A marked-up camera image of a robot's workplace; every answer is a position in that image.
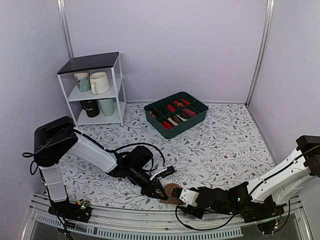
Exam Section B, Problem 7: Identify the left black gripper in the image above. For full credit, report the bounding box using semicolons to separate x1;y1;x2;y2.
128;166;168;201

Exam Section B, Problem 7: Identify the brown ribbed sock pair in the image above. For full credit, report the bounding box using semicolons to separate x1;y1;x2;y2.
159;183;183;205

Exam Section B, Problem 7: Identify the green divided sock box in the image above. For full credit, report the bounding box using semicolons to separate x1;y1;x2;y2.
144;91;209;139

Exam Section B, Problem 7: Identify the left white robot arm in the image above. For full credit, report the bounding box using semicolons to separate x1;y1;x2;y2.
32;116;168;217

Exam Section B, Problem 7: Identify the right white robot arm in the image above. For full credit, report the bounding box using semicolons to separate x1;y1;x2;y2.
176;135;320;223

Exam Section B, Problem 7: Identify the floral table mat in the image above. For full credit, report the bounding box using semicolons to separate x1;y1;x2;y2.
59;103;275;211

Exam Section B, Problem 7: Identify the red rolled sock front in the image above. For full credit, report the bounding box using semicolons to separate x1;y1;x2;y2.
161;121;173;130

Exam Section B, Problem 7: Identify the red rolled sock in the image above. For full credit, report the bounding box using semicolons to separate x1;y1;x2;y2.
167;104;176;112
161;121;173;130

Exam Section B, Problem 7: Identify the beige sock in box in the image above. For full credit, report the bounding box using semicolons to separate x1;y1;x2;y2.
168;117;179;126

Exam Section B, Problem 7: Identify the dark brown sock in box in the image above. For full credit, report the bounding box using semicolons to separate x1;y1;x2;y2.
179;111;191;120

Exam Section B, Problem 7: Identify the red rolled sock middle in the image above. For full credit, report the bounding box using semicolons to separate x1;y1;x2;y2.
167;104;176;112

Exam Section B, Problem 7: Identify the maroon sock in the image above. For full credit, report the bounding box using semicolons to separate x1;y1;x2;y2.
183;107;197;117

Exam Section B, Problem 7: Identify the orange striped sock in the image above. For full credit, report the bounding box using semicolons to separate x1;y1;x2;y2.
173;100;186;109

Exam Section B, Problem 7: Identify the red sock back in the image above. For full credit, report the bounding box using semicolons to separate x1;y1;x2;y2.
181;99;191;105

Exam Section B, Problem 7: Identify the mint green mug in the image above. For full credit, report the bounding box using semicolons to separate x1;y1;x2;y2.
98;98;114;117

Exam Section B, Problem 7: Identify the black mug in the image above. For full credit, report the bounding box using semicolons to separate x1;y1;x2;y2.
80;99;100;118

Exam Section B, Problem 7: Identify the white shelf black top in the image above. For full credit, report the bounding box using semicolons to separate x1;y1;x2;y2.
57;52;127;127

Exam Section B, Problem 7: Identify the white ceramic mug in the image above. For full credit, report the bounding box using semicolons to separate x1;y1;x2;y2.
89;72;110;95

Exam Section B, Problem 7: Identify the teal patterned mug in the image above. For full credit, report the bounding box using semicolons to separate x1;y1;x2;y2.
73;71;91;93

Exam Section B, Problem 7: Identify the right black cable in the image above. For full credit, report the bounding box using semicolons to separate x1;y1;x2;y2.
174;184;253;231

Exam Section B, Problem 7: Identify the black cable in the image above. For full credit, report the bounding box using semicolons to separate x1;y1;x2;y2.
174;184;253;231
22;128;166;176

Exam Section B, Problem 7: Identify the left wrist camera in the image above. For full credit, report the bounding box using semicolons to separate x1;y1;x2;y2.
150;166;175;180

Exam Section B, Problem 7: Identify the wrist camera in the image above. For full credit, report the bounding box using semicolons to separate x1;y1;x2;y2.
150;166;175;180
171;187;199;207

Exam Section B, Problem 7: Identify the left black cable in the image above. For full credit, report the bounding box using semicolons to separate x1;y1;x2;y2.
22;128;166;176

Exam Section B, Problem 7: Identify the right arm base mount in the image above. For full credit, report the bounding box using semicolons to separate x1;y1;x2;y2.
239;195;286;223

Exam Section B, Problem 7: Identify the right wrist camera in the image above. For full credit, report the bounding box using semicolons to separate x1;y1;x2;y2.
171;187;199;207

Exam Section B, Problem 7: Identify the aluminium front rail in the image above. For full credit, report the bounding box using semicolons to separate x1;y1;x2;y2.
21;192;313;240

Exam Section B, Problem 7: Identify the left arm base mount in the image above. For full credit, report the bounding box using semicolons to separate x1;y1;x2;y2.
46;188;92;223

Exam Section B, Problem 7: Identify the right corner metal post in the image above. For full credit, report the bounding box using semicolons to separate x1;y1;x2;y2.
245;0;275;108

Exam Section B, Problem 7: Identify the corner metal post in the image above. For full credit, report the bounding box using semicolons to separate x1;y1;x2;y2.
56;0;74;59
245;0;275;108

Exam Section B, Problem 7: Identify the left corner metal post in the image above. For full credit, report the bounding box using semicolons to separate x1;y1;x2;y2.
56;0;74;59

